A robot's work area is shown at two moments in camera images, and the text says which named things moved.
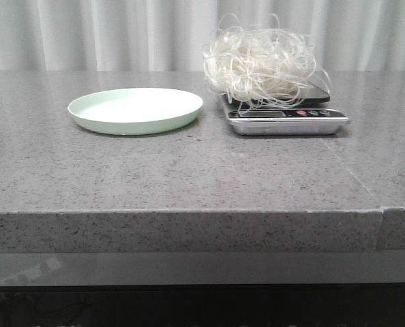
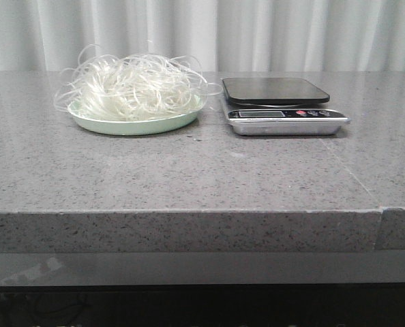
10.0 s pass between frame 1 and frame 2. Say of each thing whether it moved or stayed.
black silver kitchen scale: stayed
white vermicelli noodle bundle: moved
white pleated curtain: stayed
